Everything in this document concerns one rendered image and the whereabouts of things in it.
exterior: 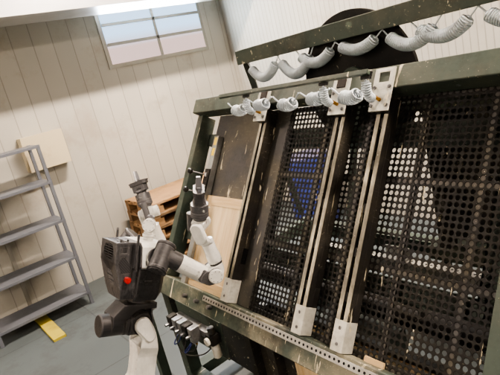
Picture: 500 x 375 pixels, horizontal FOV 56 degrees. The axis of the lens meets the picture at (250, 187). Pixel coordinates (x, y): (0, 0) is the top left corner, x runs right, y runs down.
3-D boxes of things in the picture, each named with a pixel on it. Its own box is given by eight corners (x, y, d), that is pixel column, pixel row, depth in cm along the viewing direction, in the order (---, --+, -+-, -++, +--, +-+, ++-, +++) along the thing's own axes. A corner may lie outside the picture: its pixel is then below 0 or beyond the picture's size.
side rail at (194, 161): (175, 274, 318) (161, 272, 312) (210, 120, 329) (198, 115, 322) (179, 276, 314) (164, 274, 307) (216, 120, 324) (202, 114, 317)
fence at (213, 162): (185, 282, 295) (180, 281, 293) (219, 138, 304) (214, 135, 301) (190, 283, 291) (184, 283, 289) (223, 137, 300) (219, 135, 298)
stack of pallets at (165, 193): (214, 227, 671) (199, 170, 650) (248, 235, 605) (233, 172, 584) (139, 262, 606) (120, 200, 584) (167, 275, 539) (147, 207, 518)
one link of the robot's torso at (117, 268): (117, 311, 219) (123, 235, 218) (92, 293, 245) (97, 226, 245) (172, 305, 237) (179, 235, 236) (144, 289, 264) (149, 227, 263)
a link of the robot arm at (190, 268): (215, 293, 231) (176, 274, 223) (209, 283, 243) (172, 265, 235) (227, 273, 231) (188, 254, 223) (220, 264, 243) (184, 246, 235)
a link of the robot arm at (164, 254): (178, 274, 222) (152, 262, 217) (170, 277, 229) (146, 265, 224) (186, 252, 228) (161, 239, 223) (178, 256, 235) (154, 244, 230)
